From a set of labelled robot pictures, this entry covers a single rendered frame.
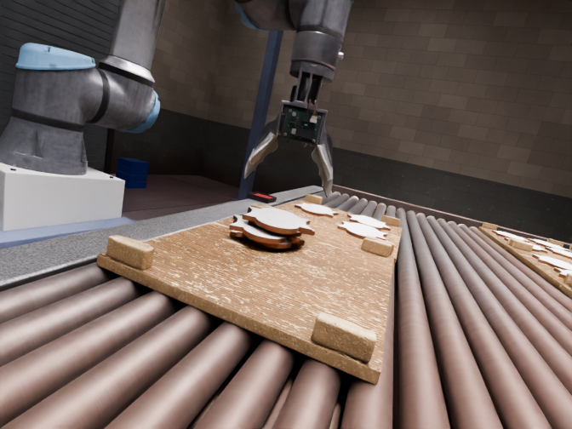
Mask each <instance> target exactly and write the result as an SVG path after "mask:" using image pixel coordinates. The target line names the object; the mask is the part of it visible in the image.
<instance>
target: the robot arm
mask: <svg viewBox="0 0 572 429"><path fill-rule="evenodd" d="M234 1H235V2H236V9H237V14H239V16H240V20H241V21H242V22H243V24H244V25H246V26H247V27H248V28H253V29H258V30H261V31H270V30H284V31H296V34H295V40H294V45H293V49H292V54H291V58H290V61H291V63H292V64H291V66H290V70H289V74H290V75H291V76H293V77H296V78H298V82H297V85H296V86H295V85H294V86H293V88H292V91H291V95H290V100H289V102H288V101H284V100H282V103H281V107H280V112H279V114H278V115H277V117H276V118H275V119H273V120H271V121H270V122H269V123H268V124H267V125H266V126H265V127H264V128H263V129H262V131H261V133H260V137H259V139H258V141H257V143H256V145H255V147H254V149H253V151H252V153H251V155H250V157H249V160H248V162H247V164H246V167H245V171H244V179H245V180H247V179H248V178H249V177H250V176H251V175H252V174H253V173H254V172H255V168H256V166H257V165H258V164H259V163H262V162H263V160H264V157H265V156H266V155H267V154H268V153H270V152H274V151H275V150H276V149H277V147H278V145H277V135H278V134H279V132H280V133H281V137H282V140H286V143H289V142H290V141H292V140H294V141H298V142H302V145H303V146H304V147H306V144H310V145H311V146H315V147H316V148H315V149H314V151H313V152H312V159H313V161H314V162H315V163H316V164H317V165H318V167H319V175H320V176H321V178H322V180H323V185H322V187H323V190H324V193H325V195H326V197H329V194H330V192H331V189H332V183H333V165H332V153H333V145H332V140H331V138H330V136H329V134H328V132H327V131H326V129H325V126H324V123H325V119H326V116H327V111H326V110H323V109H318V108H317V101H318V96H319V93H320V89H321V85H322V84H331V83H332V82H333V78H334V72H335V71H336V67H337V64H338V59H339V60H342V59H343V57H344V54H343V53H341V52H340V50H341V46H342V43H343V39H344V36H345V32H346V25H347V21H348V18H349V14H350V11H351V6H352V3H353V1H354V0H234ZM166 3H167V0H121V2H120V6H119V10H118V14H117V21H116V25H115V30H114V33H113V38H112V45H111V49H110V54H109V55H108V56H107V57H106V58H105V59H102V60H100V62H99V65H98V69H97V68H95V63H94V59H93V58H91V57H88V56H87V55H84V54H79V53H75V52H72V51H68V50H65V49H58V48H55V47H51V46H47V45H42V44H38V43H25V44H24V45H22V46H21V48H20V54H19V59H18V63H17V64H16V65H15V67H17V70H16V77H15V84H14V97H13V104H12V111H11V118H10V121H9V124H8V126H7V127H6V129H5V130H4V131H3V134H2V135H1V137H0V163H3V164H7V165H9V166H13V167H16V168H20V169H28V170H32V171H37V172H43V173H49V174H63V175H85V174H87V168H88V161H87V156H86V151H85V147H84V143H83V129H84V124H85V123H91V124H95V125H99V126H102V127H107V128H110V129H116V130H118V131H121V132H130V133H135V134H138V133H142V132H144V131H146V130H147V129H149V128H150V127H151V126H152V125H153V124H154V123H155V121H156V119H157V116H158V113H159V110H160V102H159V97H158V95H157V93H156V92H155V91H154V90H153V87H154V83H155V81H154V79H153V77H152V75H151V73H150V70H151V66H152V60H153V56H154V53H155V49H156V46H157V39H158V35H159V32H160V28H161V24H162V21H163V14H164V10H165V7H166Z"/></svg>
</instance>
